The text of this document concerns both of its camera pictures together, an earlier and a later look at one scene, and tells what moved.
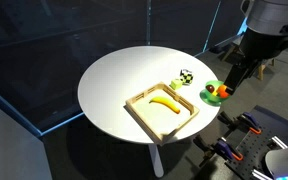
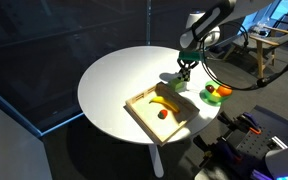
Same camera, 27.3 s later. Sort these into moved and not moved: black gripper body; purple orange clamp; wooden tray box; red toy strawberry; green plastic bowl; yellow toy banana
Moved: red toy strawberry; black gripper body
Not moved: purple orange clamp; green plastic bowl; yellow toy banana; wooden tray box
